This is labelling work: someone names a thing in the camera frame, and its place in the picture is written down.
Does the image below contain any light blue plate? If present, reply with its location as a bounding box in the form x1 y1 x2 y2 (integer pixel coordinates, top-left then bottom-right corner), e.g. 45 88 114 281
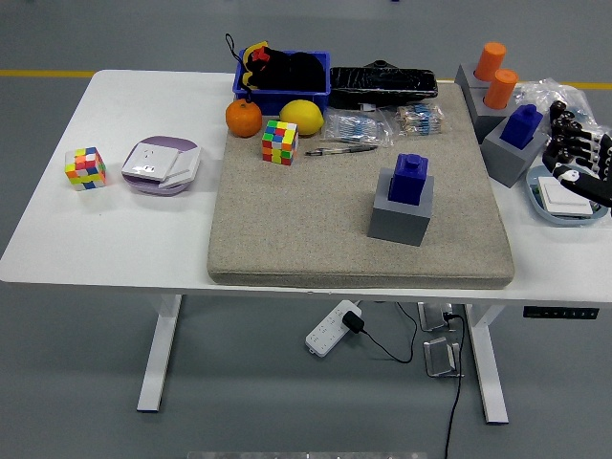
525 164 609 228

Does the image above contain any white table leg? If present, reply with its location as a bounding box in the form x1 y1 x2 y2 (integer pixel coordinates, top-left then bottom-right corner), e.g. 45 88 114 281
463 303 511 425
137 292 184 413

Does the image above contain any grey-brown mat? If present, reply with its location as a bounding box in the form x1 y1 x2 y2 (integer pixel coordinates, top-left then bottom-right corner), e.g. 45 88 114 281
206 80 516 291

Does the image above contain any thin black adapter cable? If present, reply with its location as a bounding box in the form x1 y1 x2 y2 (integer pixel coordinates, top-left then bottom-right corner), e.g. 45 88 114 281
358 300 420 364

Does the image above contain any white wall socket panel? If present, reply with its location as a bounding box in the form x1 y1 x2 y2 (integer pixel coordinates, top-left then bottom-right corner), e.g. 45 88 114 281
120 142 181 182

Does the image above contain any grey cylinder holder box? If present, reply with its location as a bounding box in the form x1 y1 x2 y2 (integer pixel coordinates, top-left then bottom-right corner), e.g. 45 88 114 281
464 78 523 144
453 63 493 99

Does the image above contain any large resistor bag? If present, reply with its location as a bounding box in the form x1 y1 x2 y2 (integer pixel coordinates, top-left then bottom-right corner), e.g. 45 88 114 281
320 107 396 148

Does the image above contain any white power strip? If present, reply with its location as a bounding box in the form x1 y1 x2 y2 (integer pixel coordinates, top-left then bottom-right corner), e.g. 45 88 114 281
305 299 362 358

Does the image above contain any yellow lemon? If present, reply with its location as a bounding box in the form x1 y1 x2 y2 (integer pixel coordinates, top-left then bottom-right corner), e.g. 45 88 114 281
278 99 325 137

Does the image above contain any long black floor cable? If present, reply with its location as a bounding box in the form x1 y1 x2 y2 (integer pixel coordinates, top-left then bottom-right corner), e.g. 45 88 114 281
442 313 468 459

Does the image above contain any clear plastic bag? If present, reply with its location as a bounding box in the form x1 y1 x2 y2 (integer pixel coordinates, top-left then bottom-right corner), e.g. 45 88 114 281
514 78 612 169

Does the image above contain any orange fruit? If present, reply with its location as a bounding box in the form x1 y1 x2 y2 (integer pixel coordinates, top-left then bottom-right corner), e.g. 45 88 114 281
225 98 264 139

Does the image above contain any pile of black dotted cylinders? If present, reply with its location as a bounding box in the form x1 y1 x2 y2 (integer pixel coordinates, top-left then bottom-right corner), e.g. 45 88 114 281
544 99 582 126

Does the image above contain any colourful puzzle cube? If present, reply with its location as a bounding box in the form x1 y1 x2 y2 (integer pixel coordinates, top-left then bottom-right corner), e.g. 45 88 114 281
64 145 107 193
261 119 300 167

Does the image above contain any grey seal holder box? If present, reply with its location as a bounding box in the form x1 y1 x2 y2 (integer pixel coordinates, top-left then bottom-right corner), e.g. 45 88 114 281
481 114 550 188
366 169 435 248

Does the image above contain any small resistor bag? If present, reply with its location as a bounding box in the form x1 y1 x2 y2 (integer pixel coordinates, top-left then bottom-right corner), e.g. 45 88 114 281
377 102 448 138

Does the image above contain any large metal stand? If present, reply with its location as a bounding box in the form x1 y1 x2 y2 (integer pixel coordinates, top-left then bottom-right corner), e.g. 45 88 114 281
423 336 463 379

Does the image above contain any black plug adapter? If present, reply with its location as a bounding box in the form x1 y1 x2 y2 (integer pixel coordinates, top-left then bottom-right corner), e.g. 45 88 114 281
341 310 365 335

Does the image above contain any white wall switch panel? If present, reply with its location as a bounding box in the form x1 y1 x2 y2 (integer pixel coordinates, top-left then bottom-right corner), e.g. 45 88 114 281
537 175 594 217
160 146 202 188

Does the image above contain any black lanyard cord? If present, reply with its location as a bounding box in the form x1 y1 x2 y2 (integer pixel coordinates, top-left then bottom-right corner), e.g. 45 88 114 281
224 33 254 104

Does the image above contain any blue seal stamp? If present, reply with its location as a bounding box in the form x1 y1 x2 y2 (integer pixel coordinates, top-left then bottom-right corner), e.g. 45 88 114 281
386 152 430 206
499 103 544 148

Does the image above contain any black table control panel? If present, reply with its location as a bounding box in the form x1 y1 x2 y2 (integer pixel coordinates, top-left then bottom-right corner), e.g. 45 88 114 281
522 306 601 319

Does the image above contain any black clear pen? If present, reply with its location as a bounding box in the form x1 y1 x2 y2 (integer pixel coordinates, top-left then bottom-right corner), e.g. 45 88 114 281
304 144 379 158

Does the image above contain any small metal stand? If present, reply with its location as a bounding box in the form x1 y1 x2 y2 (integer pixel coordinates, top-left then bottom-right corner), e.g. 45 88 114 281
416 301 455 332

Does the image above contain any purple plate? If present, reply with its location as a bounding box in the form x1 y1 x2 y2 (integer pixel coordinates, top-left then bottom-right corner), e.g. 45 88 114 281
121 135 203 198

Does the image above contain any yellow red toy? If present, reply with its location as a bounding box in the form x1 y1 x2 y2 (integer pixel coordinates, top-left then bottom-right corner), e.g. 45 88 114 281
241 41 272 90

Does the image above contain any black fabric pouch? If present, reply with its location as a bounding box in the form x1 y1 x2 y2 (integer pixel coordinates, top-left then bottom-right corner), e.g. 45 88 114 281
248 46 326 92

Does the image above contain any blue plastic bin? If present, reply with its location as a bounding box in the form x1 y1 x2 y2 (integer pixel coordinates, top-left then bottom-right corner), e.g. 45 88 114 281
231 47 332 118

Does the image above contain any orange cylinder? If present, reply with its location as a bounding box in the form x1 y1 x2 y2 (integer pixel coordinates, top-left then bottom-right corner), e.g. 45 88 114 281
483 68 519 109
473 41 507 80

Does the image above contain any black wrapped long object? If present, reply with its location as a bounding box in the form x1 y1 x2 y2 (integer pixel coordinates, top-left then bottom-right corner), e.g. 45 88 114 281
327 59 439 110

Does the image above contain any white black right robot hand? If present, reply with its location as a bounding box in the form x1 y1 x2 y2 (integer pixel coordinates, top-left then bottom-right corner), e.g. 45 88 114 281
543 119 612 208

